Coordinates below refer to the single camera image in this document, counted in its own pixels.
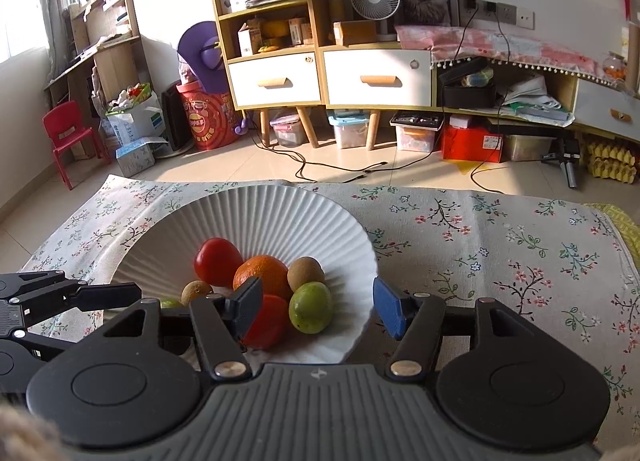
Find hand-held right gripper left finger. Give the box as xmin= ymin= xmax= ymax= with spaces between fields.
xmin=82 ymin=277 xmax=264 ymax=382

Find white ribbed plate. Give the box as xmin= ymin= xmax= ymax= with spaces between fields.
xmin=111 ymin=185 xmax=378 ymax=367

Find clear plastic storage box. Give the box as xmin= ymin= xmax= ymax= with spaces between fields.
xmin=502 ymin=133 xmax=557 ymax=162
xmin=327 ymin=111 xmax=371 ymax=150
xmin=270 ymin=108 xmax=311 ymax=148
xmin=390 ymin=112 xmax=444 ymax=152

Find yellow cloth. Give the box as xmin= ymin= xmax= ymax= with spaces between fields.
xmin=600 ymin=205 xmax=640 ymax=264

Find red cherry tomato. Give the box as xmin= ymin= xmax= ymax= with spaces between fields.
xmin=194 ymin=237 xmax=245 ymax=287

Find black floor cable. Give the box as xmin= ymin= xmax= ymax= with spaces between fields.
xmin=249 ymin=131 xmax=406 ymax=184

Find small blue white box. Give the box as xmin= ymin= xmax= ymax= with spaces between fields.
xmin=116 ymin=137 xmax=169 ymax=178

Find yellow egg cartons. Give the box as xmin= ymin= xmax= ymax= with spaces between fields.
xmin=585 ymin=136 xmax=639 ymax=184

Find round orange cherry tomato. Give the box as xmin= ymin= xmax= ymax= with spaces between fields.
xmin=242 ymin=294 xmax=289 ymax=351

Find large tangerine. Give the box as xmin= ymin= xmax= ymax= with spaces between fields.
xmin=232 ymin=255 xmax=293 ymax=302

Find black folded stand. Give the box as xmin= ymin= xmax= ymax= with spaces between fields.
xmin=487 ymin=123 xmax=582 ymax=190

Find black panel heater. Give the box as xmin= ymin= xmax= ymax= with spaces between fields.
xmin=161 ymin=81 xmax=194 ymax=154

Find tall wooden shelf cabinet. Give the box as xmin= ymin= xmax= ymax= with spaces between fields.
xmin=207 ymin=0 xmax=331 ymax=149

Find brown cardboard box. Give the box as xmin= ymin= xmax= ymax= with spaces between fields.
xmin=333 ymin=21 xmax=377 ymax=46

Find black open case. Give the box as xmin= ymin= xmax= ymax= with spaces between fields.
xmin=437 ymin=57 xmax=497 ymax=109

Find white box of toys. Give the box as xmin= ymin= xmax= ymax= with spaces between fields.
xmin=105 ymin=83 xmax=167 ymax=148

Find long wooden media cabinet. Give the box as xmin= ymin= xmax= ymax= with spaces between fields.
xmin=435 ymin=66 xmax=640 ymax=142

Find red printed bucket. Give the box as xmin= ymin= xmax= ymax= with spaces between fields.
xmin=176 ymin=83 xmax=242 ymax=152

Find wooden bookshelf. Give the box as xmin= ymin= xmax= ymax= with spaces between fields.
xmin=45 ymin=0 xmax=151 ymax=158

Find pile of papers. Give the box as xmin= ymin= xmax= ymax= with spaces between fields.
xmin=500 ymin=76 xmax=574 ymax=122

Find floral tablecloth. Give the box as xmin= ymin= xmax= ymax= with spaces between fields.
xmin=17 ymin=175 xmax=640 ymax=442

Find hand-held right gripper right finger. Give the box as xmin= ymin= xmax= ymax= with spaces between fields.
xmin=373 ymin=277 xmax=546 ymax=382

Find red cardboard box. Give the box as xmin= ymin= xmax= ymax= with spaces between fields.
xmin=441 ymin=116 xmax=505 ymax=162

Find brown longan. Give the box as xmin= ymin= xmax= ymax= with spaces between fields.
xmin=287 ymin=257 xmax=325 ymax=292
xmin=181 ymin=280 xmax=215 ymax=306

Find pink fringed cloth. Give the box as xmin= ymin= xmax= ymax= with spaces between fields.
xmin=395 ymin=25 xmax=613 ymax=86

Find glass jar with oranges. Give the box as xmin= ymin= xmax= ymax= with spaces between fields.
xmin=602 ymin=52 xmax=628 ymax=82

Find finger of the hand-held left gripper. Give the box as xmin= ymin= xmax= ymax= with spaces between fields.
xmin=10 ymin=328 xmax=88 ymax=367
xmin=0 ymin=270 xmax=144 ymax=313

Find beige fuzzy sleeve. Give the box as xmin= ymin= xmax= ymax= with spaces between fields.
xmin=0 ymin=398 xmax=63 ymax=461

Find purple sun hat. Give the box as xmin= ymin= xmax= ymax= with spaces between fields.
xmin=177 ymin=21 xmax=231 ymax=94

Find white wall outlets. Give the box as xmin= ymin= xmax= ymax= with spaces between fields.
xmin=465 ymin=0 xmax=535 ymax=30

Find red plastic child chair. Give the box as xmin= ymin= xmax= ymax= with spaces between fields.
xmin=42 ymin=101 xmax=113 ymax=190

